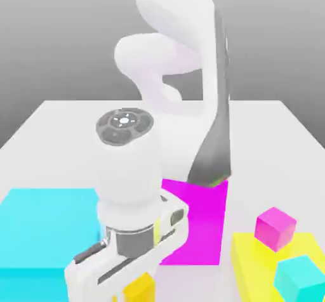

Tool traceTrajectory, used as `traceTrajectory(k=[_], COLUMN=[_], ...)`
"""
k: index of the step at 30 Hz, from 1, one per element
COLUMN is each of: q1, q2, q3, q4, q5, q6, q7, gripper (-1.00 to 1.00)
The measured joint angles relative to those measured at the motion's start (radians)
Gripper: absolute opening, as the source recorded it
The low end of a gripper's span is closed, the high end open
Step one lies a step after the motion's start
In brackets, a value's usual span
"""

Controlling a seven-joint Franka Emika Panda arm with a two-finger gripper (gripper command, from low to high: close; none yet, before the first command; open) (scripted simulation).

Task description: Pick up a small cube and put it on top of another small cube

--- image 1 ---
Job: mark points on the small pink cube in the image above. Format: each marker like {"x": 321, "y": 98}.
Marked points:
{"x": 275, "y": 228}

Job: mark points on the small orange cube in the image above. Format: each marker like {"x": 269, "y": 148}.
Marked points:
{"x": 139, "y": 289}

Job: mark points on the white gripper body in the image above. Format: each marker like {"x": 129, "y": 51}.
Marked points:
{"x": 86, "y": 276}

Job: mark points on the large yellow box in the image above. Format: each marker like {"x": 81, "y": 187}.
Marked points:
{"x": 254, "y": 269}

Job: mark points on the large magenta box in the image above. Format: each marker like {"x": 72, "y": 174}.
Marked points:
{"x": 205, "y": 220}

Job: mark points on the large cyan box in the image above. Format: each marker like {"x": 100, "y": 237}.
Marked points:
{"x": 45, "y": 233}

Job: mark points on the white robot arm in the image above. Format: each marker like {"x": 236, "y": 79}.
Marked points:
{"x": 132, "y": 170}

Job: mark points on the small cyan cube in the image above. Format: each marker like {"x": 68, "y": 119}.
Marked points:
{"x": 302, "y": 279}

